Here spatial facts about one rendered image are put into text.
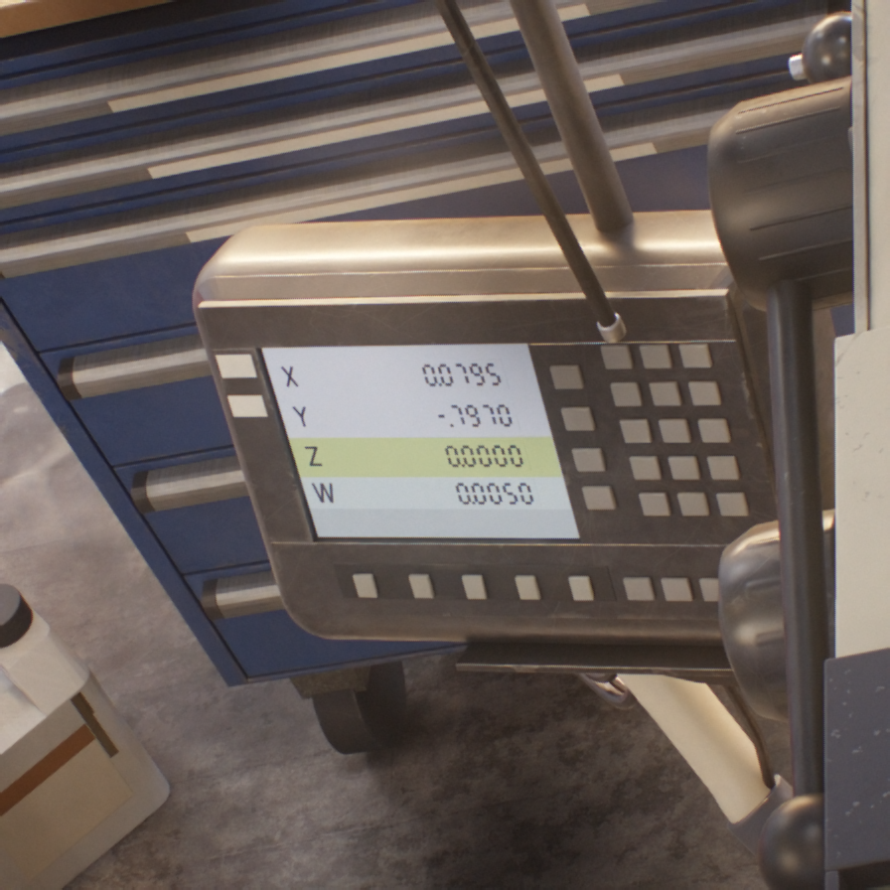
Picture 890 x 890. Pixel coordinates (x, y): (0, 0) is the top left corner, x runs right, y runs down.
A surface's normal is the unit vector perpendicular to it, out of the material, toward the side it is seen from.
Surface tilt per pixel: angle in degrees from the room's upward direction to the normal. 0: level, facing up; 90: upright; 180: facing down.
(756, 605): 29
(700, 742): 52
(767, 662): 59
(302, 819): 0
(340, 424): 71
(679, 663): 20
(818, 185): 41
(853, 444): 0
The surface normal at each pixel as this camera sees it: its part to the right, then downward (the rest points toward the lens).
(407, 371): -0.40, 0.52
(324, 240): -0.24, -0.86
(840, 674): -0.36, -0.64
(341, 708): -0.27, 0.36
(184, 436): -0.11, 0.76
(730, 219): -0.66, 0.22
